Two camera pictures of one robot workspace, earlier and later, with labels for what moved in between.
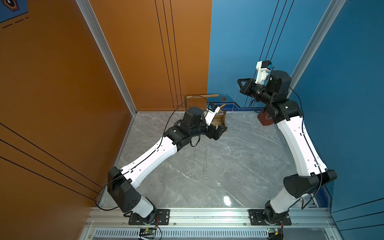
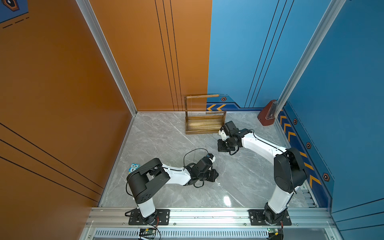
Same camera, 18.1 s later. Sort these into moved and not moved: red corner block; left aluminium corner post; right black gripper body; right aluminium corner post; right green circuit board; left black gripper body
Moved: left black gripper body; right black gripper body
Not moved: left aluminium corner post; red corner block; right green circuit board; right aluminium corner post
